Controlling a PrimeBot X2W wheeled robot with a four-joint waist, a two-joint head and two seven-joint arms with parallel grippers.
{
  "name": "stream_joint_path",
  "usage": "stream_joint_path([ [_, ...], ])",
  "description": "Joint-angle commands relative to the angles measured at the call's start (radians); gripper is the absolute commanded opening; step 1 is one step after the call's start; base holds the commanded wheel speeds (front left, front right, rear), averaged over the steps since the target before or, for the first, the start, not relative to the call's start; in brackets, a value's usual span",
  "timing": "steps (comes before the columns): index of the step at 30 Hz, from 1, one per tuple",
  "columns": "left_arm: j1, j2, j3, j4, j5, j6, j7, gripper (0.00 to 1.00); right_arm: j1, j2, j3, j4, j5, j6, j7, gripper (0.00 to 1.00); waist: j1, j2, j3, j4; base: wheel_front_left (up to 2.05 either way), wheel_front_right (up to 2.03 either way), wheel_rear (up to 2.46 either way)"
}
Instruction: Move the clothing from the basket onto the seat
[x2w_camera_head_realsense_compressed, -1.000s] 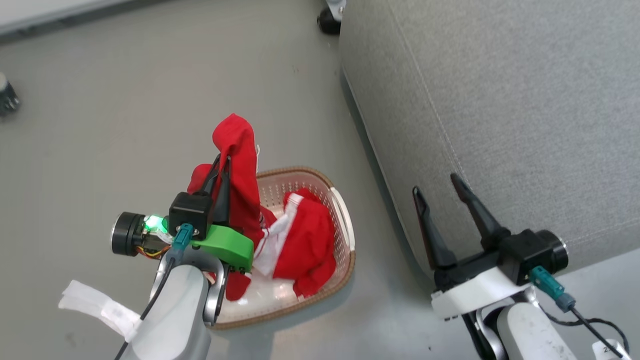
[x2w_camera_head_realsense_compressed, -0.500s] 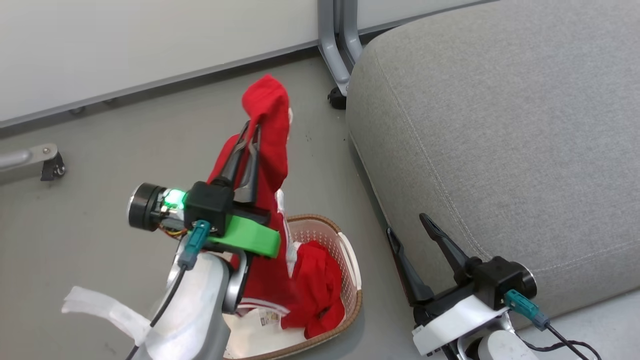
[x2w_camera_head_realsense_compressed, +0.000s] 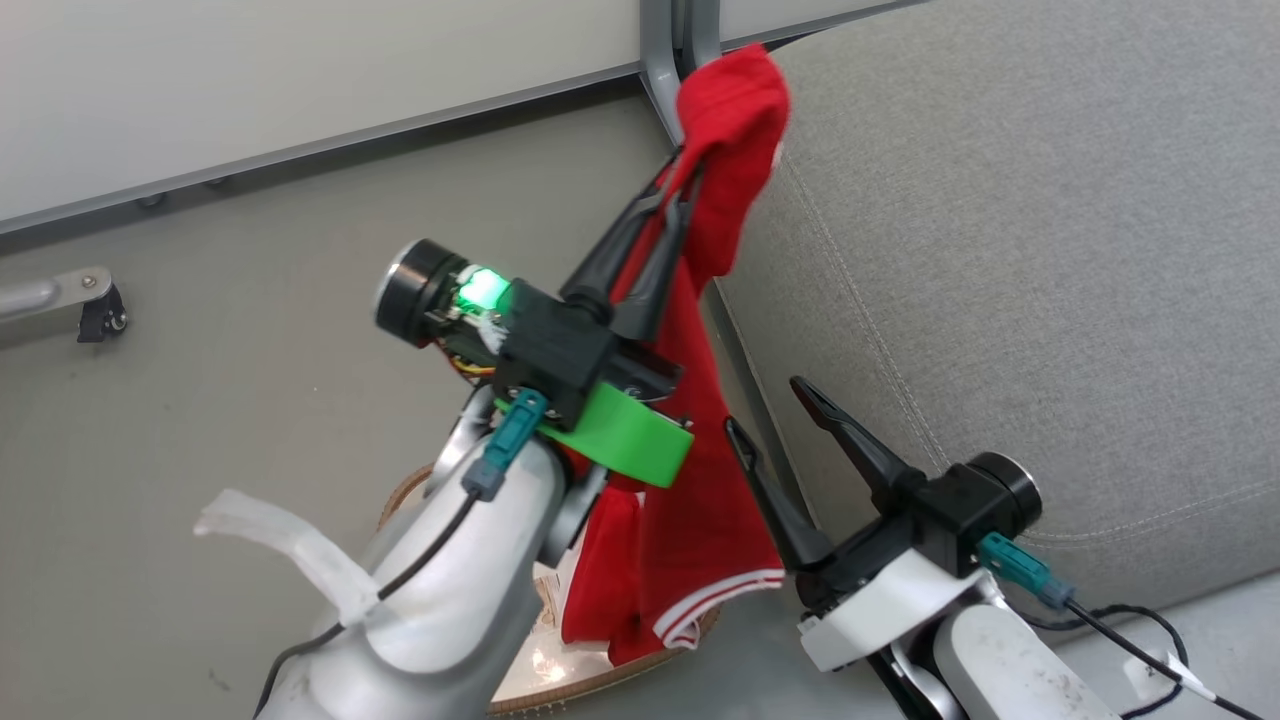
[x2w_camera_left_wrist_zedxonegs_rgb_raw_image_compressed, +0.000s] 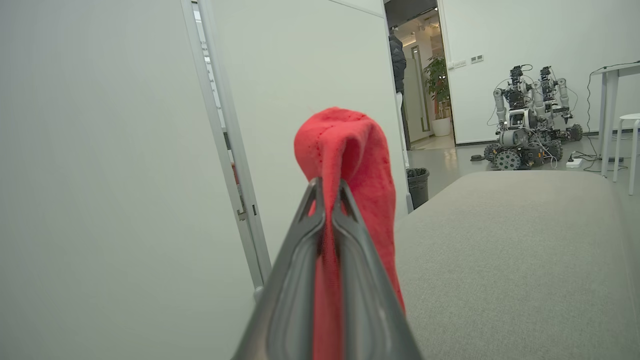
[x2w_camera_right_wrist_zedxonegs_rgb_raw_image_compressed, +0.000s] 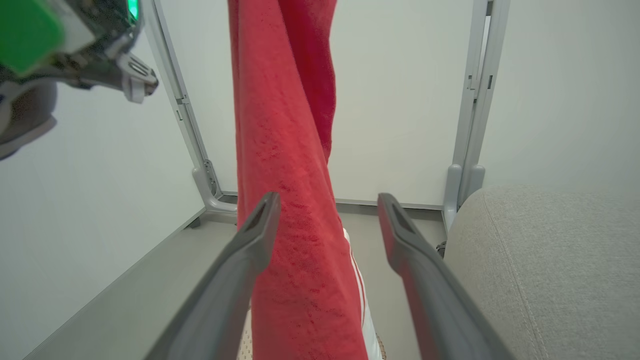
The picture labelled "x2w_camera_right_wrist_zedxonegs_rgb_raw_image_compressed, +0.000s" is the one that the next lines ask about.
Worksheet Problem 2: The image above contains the grey partition base rail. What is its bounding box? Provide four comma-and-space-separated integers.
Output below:
220, 191, 446, 211

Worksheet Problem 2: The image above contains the red garment with white stripes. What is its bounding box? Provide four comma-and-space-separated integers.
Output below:
227, 0, 379, 360

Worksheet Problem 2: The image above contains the grey fabric sofa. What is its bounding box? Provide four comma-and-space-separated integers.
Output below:
443, 184, 640, 360

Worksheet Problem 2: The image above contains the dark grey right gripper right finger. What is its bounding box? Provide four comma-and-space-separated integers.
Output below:
377, 192, 516, 360

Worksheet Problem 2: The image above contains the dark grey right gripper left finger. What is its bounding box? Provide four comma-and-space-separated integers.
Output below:
145, 191, 282, 360

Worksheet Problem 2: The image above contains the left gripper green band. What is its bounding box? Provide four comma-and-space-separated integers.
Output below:
0, 0, 160, 104

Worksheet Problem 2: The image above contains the cream perforated laundry basket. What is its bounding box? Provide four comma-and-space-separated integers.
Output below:
237, 310, 387, 360

